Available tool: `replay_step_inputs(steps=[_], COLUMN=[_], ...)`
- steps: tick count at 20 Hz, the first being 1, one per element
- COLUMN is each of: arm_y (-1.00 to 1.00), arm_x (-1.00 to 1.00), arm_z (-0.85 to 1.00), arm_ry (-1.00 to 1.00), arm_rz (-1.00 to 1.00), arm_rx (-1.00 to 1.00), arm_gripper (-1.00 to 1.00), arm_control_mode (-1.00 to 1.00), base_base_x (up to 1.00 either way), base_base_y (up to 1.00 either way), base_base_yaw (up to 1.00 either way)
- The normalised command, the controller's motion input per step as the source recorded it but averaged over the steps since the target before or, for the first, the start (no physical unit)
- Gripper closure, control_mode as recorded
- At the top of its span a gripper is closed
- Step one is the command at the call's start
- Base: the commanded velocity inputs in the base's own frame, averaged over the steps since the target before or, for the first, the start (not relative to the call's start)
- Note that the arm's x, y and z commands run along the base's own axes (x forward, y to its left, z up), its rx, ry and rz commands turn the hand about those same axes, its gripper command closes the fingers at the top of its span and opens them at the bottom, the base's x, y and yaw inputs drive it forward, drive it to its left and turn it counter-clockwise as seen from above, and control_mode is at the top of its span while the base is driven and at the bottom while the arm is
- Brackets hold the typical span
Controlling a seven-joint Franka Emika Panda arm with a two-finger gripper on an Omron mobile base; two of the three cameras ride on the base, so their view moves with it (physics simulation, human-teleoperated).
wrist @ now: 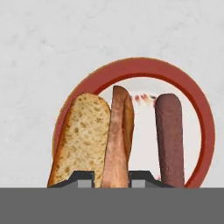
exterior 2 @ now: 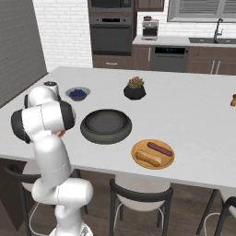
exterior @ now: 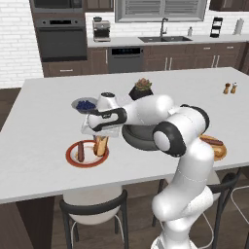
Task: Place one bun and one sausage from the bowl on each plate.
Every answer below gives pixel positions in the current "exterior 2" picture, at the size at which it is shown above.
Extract dark grey large bowl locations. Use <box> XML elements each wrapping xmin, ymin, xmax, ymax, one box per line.
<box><xmin>79</xmin><ymin>108</ymin><xmax>133</xmax><ymax>146</ymax></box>

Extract small grey bowl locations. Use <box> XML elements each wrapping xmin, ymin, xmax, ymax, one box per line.
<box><xmin>65</xmin><ymin>87</ymin><xmax>91</xmax><ymax>102</ymax></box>

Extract tan hot dog bun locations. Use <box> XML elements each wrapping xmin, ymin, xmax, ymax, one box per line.
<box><xmin>135</xmin><ymin>149</ymin><xmax>163</xmax><ymax>168</ymax></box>

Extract brown sausage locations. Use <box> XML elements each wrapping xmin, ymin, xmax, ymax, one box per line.
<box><xmin>147</xmin><ymin>141</ymin><xmax>174</xmax><ymax>158</ymax></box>

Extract succulent in black pot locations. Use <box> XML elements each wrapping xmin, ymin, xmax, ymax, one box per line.
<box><xmin>123</xmin><ymin>76</ymin><xmax>148</xmax><ymax>100</ymax></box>

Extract dark blue berries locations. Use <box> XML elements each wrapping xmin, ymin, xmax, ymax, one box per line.
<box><xmin>69</xmin><ymin>88</ymin><xmax>87</xmax><ymax>100</ymax></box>

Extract brown drawer under oven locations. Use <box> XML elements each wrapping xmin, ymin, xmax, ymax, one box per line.
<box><xmin>91</xmin><ymin>54</ymin><xmax>134</xmax><ymax>70</ymax></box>

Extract grey dishwasher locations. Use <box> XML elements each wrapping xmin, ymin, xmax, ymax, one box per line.
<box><xmin>149</xmin><ymin>45</ymin><xmax>189</xmax><ymax>73</ymax></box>

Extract black built-in oven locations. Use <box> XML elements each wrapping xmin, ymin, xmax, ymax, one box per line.
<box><xmin>88</xmin><ymin>12</ymin><xmax>136</xmax><ymax>57</ymax></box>

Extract silver coffee machine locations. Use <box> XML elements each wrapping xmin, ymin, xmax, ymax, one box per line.
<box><xmin>141</xmin><ymin>16</ymin><xmax>159</xmax><ymax>41</ymax></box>

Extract brown lower cupboard run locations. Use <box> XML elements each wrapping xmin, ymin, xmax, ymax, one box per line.
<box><xmin>132</xmin><ymin>44</ymin><xmax>236</xmax><ymax>77</ymax></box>

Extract black microwave oven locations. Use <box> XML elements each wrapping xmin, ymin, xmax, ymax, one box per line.
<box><xmin>88</xmin><ymin>0</ymin><xmax>136</xmax><ymax>13</ymax></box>

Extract dark kitchen sink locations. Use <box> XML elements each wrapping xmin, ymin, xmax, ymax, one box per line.
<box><xmin>188</xmin><ymin>37</ymin><xmax>236</xmax><ymax>45</ymax></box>

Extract brown upper cupboard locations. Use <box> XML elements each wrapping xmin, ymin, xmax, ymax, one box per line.
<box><xmin>134</xmin><ymin>0</ymin><xmax>165</xmax><ymax>13</ymax></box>

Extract dark sink tap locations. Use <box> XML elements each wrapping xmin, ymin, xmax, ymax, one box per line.
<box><xmin>213</xmin><ymin>18</ymin><xmax>225</xmax><ymax>44</ymax></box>

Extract window with grey blinds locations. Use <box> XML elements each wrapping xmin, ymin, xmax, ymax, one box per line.
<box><xmin>167</xmin><ymin>0</ymin><xmax>236</xmax><ymax>23</ymax></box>

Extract white stool with black frame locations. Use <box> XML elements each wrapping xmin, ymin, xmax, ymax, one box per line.
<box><xmin>196</xmin><ymin>187</ymin><xmax>236</xmax><ymax>236</ymax></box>
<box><xmin>4</xmin><ymin>159</ymin><xmax>90</xmax><ymax>236</ymax></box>
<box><xmin>109</xmin><ymin>173</ymin><xmax>174</xmax><ymax>236</ymax></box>

